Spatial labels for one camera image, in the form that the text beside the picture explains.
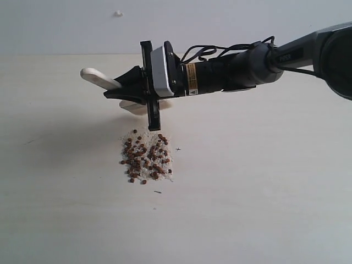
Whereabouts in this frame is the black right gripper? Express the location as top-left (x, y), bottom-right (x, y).
top-left (103, 41), bottom-right (248, 131)

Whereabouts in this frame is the white paint brush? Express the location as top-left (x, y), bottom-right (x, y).
top-left (80, 67), bottom-right (174, 116)

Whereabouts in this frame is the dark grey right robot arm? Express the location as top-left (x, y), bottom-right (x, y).
top-left (104, 22), bottom-right (351, 131)

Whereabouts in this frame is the red beans and rice pile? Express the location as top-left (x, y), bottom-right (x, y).
top-left (119, 129), bottom-right (174, 185)

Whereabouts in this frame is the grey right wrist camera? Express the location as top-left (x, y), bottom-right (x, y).
top-left (151, 46), bottom-right (174, 97)

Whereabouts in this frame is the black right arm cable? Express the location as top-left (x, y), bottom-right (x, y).
top-left (180, 35), bottom-right (317, 76)

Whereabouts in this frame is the white blob on wall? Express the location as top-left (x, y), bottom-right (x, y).
top-left (113, 10), bottom-right (124, 17)

